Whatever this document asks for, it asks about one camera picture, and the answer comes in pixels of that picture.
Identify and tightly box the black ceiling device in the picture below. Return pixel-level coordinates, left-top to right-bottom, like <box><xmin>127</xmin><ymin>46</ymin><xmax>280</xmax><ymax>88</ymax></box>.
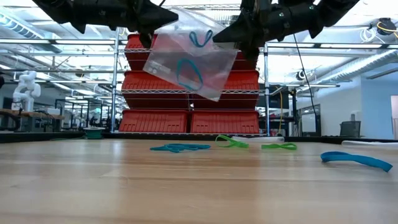
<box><xmin>369</xmin><ymin>17</ymin><xmax>398</xmax><ymax>40</ymax></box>

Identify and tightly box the thin black hanging cable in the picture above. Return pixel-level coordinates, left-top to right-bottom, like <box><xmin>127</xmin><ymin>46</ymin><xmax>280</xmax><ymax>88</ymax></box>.
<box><xmin>293</xmin><ymin>32</ymin><xmax>321</xmax><ymax>134</ymax></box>

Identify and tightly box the small round spool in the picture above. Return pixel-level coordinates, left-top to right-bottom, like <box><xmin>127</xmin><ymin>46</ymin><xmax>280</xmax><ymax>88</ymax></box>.
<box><xmin>83</xmin><ymin>126</ymin><xmax>106</xmax><ymax>140</ymax></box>

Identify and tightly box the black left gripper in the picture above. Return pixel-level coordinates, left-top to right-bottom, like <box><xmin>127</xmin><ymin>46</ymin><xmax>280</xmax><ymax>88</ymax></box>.
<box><xmin>99</xmin><ymin>0</ymin><xmax>179</xmax><ymax>49</ymax></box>

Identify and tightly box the wooden background workbench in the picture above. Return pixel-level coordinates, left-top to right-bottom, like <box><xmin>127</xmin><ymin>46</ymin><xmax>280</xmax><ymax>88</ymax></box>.
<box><xmin>0</xmin><ymin>108</ymin><xmax>66</xmax><ymax>133</ymax></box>

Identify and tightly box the black monitor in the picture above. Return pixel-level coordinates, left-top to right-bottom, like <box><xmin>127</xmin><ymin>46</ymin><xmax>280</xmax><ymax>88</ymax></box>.
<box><xmin>257</xmin><ymin>83</ymin><xmax>290</xmax><ymax>110</ymax></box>

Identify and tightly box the chrome wire shelf cart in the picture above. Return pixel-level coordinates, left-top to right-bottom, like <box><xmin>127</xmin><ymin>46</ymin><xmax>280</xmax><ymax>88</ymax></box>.
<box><xmin>110</xmin><ymin>2</ymin><xmax>271</xmax><ymax>136</ymax></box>

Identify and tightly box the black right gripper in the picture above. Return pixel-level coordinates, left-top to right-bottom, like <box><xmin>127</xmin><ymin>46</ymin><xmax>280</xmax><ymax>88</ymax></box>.
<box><xmin>212</xmin><ymin>0</ymin><xmax>315</xmax><ymax>60</ymax></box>

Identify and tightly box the yellow hanging cable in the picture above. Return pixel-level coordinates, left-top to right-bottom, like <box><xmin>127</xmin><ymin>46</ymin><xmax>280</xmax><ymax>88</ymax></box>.
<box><xmin>278</xmin><ymin>86</ymin><xmax>284</xmax><ymax>134</ymax></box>

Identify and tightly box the blue rubber band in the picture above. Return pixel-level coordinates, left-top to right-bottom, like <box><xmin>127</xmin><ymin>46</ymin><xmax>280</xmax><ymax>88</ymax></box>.
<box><xmin>175</xmin><ymin>58</ymin><xmax>205</xmax><ymax>91</ymax></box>
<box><xmin>188</xmin><ymin>29</ymin><xmax>215</xmax><ymax>49</ymax></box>
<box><xmin>320</xmin><ymin>151</ymin><xmax>394</xmax><ymax>173</ymax></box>

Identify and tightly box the black aluminium table frame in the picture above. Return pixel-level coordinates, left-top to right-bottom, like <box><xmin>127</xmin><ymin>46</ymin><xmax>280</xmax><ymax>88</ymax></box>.
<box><xmin>0</xmin><ymin>132</ymin><xmax>398</xmax><ymax>144</ymax></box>

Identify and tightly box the black framed whiteboard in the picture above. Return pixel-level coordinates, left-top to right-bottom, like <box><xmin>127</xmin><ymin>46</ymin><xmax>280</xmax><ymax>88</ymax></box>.
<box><xmin>300</xmin><ymin>104</ymin><xmax>321</xmax><ymax>136</ymax></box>

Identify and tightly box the teal thin rubber band tangle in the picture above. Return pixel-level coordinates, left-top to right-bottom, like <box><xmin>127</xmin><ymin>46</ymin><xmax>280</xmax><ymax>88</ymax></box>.
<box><xmin>149</xmin><ymin>142</ymin><xmax>211</xmax><ymax>154</ymax></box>

